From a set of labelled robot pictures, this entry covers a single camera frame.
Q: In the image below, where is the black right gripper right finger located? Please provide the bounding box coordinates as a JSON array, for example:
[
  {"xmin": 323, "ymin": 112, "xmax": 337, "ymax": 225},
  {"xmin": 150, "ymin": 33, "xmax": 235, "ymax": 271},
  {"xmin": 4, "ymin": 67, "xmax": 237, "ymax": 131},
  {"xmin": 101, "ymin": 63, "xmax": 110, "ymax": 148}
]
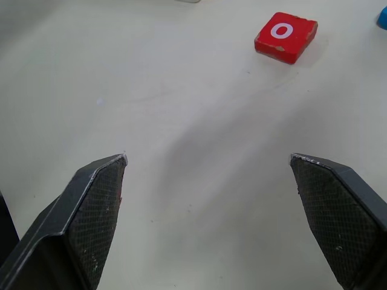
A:
[{"xmin": 290, "ymin": 152, "xmax": 387, "ymax": 290}]

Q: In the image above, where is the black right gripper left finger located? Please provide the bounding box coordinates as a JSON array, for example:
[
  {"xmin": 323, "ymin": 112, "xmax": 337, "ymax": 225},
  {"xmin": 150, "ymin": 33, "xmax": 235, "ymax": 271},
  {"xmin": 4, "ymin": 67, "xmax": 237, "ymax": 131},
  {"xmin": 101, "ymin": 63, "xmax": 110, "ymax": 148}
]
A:
[{"xmin": 0, "ymin": 153, "xmax": 129, "ymax": 290}]

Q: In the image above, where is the red letter O block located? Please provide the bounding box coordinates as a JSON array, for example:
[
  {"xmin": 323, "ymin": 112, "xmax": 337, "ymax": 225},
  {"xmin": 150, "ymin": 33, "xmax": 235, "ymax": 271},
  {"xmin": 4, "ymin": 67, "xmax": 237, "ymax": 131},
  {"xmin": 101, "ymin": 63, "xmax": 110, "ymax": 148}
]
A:
[{"xmin": 253, "ymin": 11, "xmax": 319, "ymax": 65}]

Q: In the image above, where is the blue object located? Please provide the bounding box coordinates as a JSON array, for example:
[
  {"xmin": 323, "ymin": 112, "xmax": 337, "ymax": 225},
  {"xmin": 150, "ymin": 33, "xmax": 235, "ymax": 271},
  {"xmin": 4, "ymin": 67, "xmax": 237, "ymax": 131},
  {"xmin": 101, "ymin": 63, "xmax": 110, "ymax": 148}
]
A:
[{"xmin": 377, "ymin": 5, "xmax": 387, "ymax": 30}]

